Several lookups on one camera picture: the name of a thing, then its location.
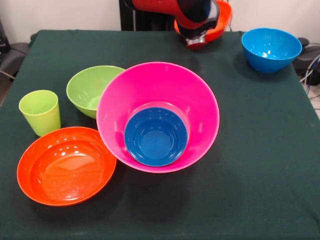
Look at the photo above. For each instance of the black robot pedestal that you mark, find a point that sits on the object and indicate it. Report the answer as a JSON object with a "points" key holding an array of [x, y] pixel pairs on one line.
{"points": [[147, 22]]}

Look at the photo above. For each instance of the light blue bowl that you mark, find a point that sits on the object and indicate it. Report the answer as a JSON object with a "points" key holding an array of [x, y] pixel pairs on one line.
{"points": [[271, 50]]}

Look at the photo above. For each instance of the green bowl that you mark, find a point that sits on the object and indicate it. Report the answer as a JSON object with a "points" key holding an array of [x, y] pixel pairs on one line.
{"points": [[85, 90]]}

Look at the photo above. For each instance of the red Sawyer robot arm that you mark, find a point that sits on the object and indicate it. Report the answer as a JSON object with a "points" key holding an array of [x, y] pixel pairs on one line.
{"points": [[175, 7]]}

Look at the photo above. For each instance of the light green cup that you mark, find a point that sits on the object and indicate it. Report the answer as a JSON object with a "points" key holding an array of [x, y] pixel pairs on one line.
{"points": [[40, 115]]}

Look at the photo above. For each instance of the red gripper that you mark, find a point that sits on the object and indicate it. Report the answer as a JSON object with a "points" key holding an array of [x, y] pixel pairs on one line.
{"points": [[196, 45]]}

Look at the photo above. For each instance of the red-orange bowl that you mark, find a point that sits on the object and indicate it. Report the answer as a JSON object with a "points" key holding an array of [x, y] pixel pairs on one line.
{"points": [[223, 20], [65, 167]]}

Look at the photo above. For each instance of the large pink bowl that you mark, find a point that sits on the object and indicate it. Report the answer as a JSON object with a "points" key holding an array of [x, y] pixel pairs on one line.
{"points": [[160, 85]]}

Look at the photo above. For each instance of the black pedestal foot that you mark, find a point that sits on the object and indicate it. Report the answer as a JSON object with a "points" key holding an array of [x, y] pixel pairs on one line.
{"points": [[12, 57], [308, 55]]}

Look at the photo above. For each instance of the dark green table cloth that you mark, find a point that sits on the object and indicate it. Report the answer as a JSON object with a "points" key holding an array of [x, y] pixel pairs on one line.
{"points": [[250, 175]]}

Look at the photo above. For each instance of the small dark blue bowl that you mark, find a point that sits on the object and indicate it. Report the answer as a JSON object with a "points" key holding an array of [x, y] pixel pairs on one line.
{"points": [[156, 140]]}

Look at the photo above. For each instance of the black equipment box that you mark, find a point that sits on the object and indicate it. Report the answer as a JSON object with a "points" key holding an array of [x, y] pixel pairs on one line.
{"points": [[3, 37]]}

